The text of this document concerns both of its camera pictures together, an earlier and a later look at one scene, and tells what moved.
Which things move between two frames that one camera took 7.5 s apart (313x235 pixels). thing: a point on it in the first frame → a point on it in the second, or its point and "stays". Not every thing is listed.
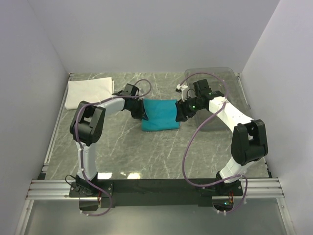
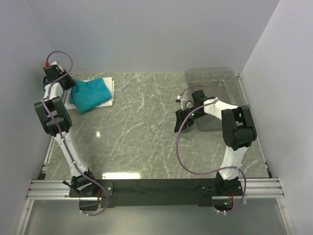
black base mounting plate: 158,193 stays
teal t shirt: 161,115 → 85,95
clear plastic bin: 223,79 stays
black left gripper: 141,113 → 71,82
